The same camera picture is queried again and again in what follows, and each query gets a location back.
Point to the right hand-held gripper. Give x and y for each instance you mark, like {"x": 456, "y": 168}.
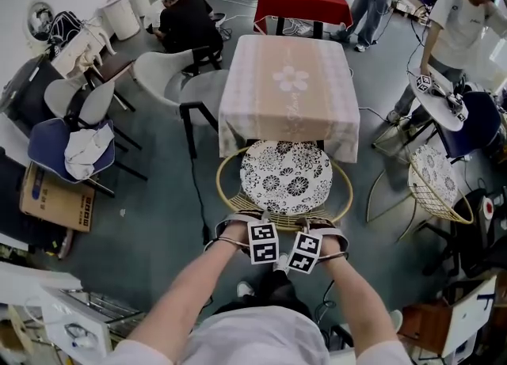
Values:
{"x": 305, "y": 252}

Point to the red cloth covered table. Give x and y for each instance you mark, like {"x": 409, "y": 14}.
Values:
{"x": 305, "y": 5}

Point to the black office chair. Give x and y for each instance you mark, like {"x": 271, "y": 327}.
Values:
{"x": 467, "y": 236}

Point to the black striped bag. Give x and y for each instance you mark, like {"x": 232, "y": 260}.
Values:
{"x": 65, "y": 27}

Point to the person's white t-shirt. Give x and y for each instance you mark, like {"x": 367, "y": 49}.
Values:
{"x": 257, "y": 339}

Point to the person's white shoe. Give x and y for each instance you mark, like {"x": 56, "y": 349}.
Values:
{"x": 281, "y": 262}
{"x": 245, "y": 289}

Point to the pink lace tablecloth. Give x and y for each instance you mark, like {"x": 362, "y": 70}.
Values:
{"x": 257, "y": 94}

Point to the brown cardboard box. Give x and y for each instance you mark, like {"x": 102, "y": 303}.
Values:
{"x": 51, "y": 201}

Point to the crumpled white cloth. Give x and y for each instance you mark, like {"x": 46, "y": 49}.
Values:
{"x": 89, "y": 151}

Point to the person's right hand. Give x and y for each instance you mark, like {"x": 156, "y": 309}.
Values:
{"x": 329, "y": 248}

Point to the person's right forearm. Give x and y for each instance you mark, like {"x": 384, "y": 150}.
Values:
{"x": 360, "y": 304}

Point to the cream ornate table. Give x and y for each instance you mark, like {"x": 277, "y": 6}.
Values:
{"x": 75, "y": 52}

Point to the floral round seat cushion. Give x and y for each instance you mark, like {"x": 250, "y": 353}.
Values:
{"x": 285, "y": 177}
{"x": 433, "y": 175}

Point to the white panel box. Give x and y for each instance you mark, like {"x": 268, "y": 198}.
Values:
{"x": 469, "y": 316}

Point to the person's left white shoe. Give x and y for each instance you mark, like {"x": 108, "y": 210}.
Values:
{"x": 245, "y": 289}

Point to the person's left forearm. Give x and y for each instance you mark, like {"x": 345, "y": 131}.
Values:
{"x": 186, "y": 300}

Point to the person's left hand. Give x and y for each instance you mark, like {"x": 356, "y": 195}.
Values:
{"x": 235, "y": 236}

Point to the blue cushioned chair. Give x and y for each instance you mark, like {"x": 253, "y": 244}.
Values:
{"x": 45, "y": 141}

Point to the white armchair with black legs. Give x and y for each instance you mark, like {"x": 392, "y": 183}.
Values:
{"x": 158, "y": 74}

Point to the person's right white shoe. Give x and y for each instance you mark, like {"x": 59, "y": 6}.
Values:
{"x": 281, "y": 262}

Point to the red button box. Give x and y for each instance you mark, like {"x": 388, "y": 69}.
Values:
{"x": 490, "y": 207}

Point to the round white mirror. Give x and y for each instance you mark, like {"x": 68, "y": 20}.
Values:
{"x": 39, "y": 19}

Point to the person's black trousers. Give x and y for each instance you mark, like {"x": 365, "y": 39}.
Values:
{"x": 277, "y": 292}

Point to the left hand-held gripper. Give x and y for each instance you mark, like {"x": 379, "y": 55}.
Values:
{"x": 263, "y": 242}

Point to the blue shell chair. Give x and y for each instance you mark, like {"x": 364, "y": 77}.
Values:
{"x": 475, "y": 126}

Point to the round white side table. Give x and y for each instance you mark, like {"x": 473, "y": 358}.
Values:
{"x": 435, "y": 110}

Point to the black desk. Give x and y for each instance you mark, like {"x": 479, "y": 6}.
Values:
{"x": 27, "y": 90}

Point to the table with pink tablecloth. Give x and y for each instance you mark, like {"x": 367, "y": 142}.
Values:
{"x": 321, "y": 145}

